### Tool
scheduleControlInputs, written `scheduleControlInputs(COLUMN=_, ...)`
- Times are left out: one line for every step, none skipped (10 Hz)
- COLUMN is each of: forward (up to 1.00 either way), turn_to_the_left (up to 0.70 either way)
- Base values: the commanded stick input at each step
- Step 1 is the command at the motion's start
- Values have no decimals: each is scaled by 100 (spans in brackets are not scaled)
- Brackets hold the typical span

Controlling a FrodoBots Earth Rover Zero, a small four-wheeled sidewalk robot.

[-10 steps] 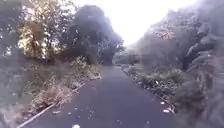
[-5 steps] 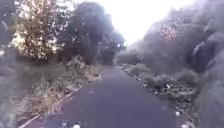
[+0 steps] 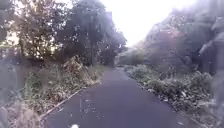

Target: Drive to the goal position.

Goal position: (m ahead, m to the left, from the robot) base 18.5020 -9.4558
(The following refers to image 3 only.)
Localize dark asphalt path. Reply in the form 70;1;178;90
41;67;201;128

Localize overgrown weedy verge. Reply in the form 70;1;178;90
0;56;108;128

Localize bushy green verge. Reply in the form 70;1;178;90
122;63;224;128

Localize tall dark trees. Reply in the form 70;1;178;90
0;0;128;68

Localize hazy trees and bushes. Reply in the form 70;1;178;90
114;0;224;76

